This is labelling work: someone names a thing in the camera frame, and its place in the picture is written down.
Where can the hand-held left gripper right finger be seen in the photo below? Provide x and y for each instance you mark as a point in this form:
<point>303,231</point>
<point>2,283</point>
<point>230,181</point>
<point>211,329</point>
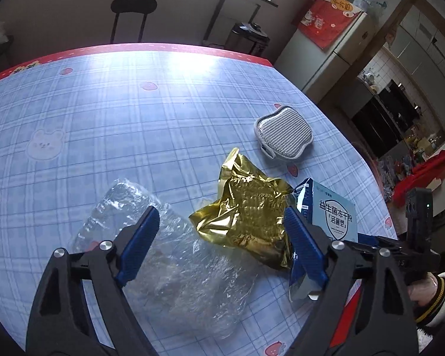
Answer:
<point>306,246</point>

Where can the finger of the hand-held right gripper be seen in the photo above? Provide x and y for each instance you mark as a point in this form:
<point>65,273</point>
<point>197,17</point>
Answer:
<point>371,243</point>

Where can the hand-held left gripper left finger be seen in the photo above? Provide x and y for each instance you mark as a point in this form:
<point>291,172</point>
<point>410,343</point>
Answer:
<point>139,244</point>

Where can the blue and white carton box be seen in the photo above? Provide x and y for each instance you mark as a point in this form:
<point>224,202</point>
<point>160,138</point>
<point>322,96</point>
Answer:
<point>337,215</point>

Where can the clear plastic clamshell container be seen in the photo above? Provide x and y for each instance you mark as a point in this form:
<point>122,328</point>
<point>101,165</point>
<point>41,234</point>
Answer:
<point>181,267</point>

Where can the gold foil wrapper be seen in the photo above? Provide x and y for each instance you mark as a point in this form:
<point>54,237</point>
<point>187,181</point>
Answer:
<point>244,211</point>

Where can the person's right hand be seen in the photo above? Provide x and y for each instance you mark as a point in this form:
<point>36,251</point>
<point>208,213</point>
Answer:
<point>421,289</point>

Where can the red cloth heap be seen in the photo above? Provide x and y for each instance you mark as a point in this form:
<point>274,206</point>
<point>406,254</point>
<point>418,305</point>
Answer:
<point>426,174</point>

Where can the black built-in oven stove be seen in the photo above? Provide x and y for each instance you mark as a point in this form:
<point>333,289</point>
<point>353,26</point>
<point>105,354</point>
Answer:
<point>385,122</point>

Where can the grey mesh scrubbing sponge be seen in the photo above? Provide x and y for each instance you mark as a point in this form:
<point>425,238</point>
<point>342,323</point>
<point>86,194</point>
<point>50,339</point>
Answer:
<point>283,131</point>

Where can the blue checked tablecloth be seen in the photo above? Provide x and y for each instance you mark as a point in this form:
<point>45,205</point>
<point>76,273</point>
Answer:
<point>133,118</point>

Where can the cream two-door refrigerator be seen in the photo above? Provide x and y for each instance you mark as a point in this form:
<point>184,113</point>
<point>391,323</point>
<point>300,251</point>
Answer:
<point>319,59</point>

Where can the steel electric pressure cooker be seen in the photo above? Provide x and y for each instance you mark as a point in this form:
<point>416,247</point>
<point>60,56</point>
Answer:
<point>248,40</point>

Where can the red printed refrigerator cover cloth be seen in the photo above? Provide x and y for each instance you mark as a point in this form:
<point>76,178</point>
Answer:
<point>326,18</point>

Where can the black round stool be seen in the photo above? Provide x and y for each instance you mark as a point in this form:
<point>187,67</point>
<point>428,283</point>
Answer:
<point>133,5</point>

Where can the brown wooden door frame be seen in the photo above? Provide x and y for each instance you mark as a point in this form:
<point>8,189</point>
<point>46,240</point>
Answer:
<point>359,59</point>

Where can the grey kitchen wall cabinets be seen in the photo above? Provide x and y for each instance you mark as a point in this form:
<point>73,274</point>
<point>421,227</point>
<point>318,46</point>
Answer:
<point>437,40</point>

